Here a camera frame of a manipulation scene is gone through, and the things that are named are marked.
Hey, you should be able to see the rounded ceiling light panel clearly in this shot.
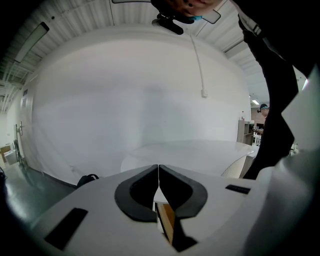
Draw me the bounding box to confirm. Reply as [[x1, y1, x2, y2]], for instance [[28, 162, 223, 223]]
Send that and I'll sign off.
[[203, 9, 222, 25]]

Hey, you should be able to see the white wall cable conduit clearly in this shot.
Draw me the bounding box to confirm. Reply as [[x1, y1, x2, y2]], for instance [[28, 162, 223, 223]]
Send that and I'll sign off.
[[189, 33, 209, 99]]

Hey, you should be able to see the person's left forearm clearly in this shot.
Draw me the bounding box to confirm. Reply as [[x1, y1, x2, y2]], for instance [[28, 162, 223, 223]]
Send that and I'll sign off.
[[242, 63, 300, 181]]

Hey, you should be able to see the light wooden panel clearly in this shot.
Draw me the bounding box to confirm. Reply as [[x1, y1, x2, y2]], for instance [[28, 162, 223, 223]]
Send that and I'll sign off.
[[154, 202, 176, 246]]

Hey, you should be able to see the white round table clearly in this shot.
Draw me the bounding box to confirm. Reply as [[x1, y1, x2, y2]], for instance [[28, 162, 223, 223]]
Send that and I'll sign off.
[[120, 139, 261, 176]]

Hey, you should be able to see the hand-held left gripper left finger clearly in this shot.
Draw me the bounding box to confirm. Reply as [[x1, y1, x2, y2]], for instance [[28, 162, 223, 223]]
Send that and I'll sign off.
[[114, 164, 160, 224]]

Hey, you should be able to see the long ceiling light fixture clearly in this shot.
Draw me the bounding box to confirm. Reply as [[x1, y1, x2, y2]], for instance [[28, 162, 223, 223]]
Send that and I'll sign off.
[[14, 21, 50, 64]]

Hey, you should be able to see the cardboard box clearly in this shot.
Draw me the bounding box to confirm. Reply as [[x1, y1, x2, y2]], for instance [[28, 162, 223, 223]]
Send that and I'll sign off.
[[0, 143, 19, 166]]

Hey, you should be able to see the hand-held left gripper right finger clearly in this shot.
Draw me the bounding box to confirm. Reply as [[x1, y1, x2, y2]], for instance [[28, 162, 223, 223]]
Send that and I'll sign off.
[[158, 164, 209, 219]]

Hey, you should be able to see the black backpack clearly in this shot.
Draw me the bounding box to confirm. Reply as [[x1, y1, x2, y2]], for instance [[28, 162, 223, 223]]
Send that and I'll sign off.
[[76, 173, 100, 189]]

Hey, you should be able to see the white door with handle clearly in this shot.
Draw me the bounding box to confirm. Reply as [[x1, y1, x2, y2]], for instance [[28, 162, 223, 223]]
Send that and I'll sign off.
[[15, 86, 35, 173]]

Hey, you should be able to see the grey open shelf cabinet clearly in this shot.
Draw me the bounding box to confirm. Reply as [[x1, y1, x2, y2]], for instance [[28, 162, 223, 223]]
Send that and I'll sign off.
[[236, 119, 255, 146]]

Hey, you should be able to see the white chair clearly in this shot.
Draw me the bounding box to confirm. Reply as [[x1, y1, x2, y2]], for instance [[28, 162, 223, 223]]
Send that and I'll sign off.
[[220, 154, 248, 179]]

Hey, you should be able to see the person's face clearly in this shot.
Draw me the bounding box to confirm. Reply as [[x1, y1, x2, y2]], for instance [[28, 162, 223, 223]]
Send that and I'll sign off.
[[149, 0, 221, 19]]

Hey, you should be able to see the black head-mounted camera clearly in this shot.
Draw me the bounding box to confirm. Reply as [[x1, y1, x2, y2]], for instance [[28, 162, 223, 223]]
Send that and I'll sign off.
[[151, 13, 185, 35]]

